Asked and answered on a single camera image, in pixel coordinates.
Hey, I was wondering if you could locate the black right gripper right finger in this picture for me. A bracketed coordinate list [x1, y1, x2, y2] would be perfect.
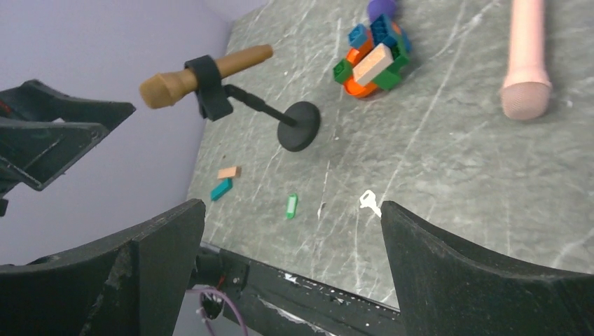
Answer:
[381, 201, 593, 335]

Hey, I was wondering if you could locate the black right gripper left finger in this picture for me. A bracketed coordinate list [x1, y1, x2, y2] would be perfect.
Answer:
[1, 199, 205, 335]

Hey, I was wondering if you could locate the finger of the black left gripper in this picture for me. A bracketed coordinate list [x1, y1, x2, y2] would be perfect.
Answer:
[1, 118, 109, 193]
[1, 79, 136, 131]

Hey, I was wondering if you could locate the green plastic key tag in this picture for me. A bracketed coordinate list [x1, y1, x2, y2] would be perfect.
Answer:
[286, 193, 298, 219]

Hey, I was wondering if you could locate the teal wooden block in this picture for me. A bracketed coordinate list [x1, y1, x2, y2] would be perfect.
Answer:
[210, 178, 233, 202]

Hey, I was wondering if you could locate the tan wooden block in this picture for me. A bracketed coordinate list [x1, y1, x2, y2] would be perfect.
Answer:
[217, 166, 242, 180]

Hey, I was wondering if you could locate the gold microphone on black stand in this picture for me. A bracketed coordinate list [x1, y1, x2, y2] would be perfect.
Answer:
[139, 44, 322, 152]

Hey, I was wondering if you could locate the beige wooden pestle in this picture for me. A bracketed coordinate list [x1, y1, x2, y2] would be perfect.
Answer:
[500, 0, 552, 120]

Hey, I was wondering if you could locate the purple cylinder toy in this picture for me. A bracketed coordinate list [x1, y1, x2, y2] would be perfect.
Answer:
[366, 0, 398, 22]

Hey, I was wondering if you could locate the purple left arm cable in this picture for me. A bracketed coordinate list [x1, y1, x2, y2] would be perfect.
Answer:
[197, 287, 249, 336]

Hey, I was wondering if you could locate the colourful toy block ring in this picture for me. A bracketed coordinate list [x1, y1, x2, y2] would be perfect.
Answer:
[332, 13, 413, 99]

